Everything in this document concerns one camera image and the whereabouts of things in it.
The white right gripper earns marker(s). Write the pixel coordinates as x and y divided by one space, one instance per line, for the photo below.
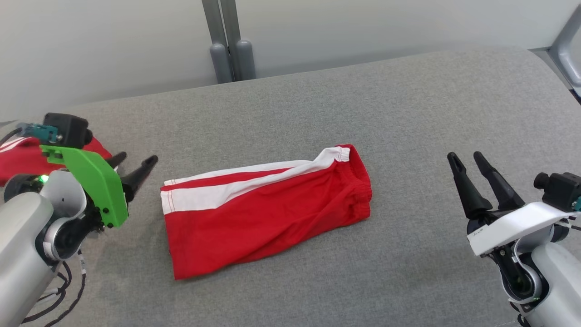
513 227

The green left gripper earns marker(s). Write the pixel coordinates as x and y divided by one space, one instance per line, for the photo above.
100 186

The red shirt with white sleeves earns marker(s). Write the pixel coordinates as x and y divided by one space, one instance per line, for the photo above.
18 161

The red shorts with white stripes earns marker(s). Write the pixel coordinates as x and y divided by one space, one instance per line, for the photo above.
263 218

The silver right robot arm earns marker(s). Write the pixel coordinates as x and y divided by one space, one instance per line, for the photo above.
553 281

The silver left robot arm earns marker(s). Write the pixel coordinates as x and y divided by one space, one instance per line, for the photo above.
18 254

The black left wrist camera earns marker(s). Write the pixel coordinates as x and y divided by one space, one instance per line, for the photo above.
68 129

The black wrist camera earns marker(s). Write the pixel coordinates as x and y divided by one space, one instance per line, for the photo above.
560 190
68 129

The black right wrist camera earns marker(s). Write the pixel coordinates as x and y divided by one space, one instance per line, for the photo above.
560 190

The teal left camera connector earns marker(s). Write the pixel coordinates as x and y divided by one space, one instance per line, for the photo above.
43 133

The teal camera connector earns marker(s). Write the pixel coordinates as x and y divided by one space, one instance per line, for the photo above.
578 204
43 133

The teal right camera connector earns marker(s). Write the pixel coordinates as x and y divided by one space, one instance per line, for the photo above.
578 204

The grey metal frame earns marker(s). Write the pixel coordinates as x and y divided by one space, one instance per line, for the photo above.
567 50

